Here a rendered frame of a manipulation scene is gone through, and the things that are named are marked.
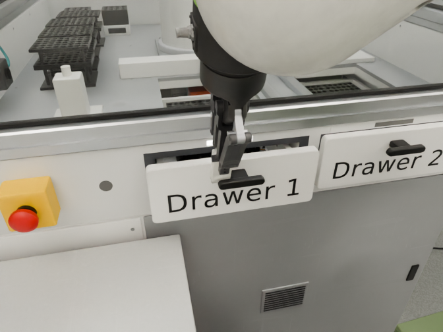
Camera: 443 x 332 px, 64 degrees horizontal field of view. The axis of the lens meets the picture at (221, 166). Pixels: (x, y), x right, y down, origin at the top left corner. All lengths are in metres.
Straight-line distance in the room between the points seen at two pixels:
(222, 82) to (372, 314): 0.95
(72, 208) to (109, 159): 0.12
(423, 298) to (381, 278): 0.67
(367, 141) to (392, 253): 0.39
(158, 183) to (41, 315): 0.26
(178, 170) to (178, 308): 0.21
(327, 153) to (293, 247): 0.25
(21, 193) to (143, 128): 0.20
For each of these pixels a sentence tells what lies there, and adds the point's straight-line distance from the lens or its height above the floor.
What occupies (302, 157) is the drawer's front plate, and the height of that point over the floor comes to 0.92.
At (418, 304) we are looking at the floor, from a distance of 1.70.
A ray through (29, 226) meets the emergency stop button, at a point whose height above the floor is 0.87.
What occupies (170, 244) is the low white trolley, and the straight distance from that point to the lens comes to 0.67.
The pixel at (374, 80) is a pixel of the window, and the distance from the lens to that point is 0.70.
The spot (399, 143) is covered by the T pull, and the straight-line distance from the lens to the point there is 0.73.
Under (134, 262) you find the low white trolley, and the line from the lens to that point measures 0.65.
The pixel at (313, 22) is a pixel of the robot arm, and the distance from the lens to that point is 0.17.
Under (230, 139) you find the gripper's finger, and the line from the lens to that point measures 0.40.
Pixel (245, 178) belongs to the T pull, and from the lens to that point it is 0.56.
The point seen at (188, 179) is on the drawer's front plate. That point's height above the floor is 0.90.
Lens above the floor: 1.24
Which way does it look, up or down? 33 degrees down
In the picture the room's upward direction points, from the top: straight up
